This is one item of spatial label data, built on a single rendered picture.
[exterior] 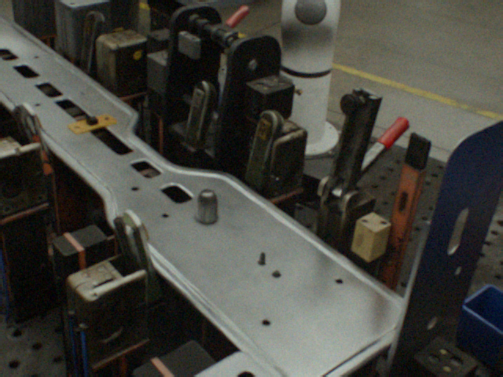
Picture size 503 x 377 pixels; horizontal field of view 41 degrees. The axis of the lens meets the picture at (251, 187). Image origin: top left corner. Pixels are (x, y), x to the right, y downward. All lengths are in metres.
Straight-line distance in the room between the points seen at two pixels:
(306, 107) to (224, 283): 0.75
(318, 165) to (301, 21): 0.35
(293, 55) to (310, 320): 0.79
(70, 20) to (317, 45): 0.53
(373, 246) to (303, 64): 0.68
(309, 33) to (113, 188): 0.59
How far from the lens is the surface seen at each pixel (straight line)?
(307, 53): 1.49
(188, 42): 1.19
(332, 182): 0.96
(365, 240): 0.91
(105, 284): 0.81
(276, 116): 1.05
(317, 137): 1.61
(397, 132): 0.99
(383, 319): 0.87
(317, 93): 1.55
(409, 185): 0.88
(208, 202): 0.96
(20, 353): 1.23
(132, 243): 0.80
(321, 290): 0.89
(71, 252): 0.95
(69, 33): 1.51
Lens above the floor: 1.59
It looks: 34 degrees down
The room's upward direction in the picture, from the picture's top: 5 degrees clockwise
